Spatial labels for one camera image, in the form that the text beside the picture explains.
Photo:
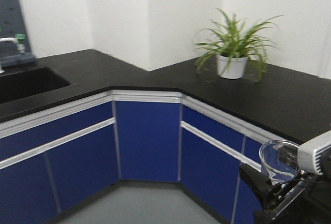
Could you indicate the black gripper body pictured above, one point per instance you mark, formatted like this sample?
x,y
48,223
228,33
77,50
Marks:
x,y
304,199

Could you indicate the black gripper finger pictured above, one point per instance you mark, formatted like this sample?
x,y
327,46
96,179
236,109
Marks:
x,y
288,155
259,183

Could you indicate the clear glass beaker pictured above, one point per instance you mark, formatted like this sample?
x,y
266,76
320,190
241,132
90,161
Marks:
x,y
271,166

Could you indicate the white plant pot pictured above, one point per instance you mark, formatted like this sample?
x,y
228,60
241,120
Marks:
x,y
231,68

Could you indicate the green spider plant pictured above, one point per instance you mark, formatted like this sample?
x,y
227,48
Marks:
x,y
232,39

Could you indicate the blue lab base cabinets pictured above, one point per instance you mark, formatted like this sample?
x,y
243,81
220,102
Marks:
x,y
53,159

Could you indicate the black lab sink basin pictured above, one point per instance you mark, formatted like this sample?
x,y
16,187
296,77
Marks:
x,y
26,83

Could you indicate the grey pegboard drying rack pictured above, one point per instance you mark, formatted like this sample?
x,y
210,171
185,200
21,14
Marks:
x,y
16,49

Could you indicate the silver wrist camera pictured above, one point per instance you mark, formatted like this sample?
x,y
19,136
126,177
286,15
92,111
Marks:
x,y
309,154

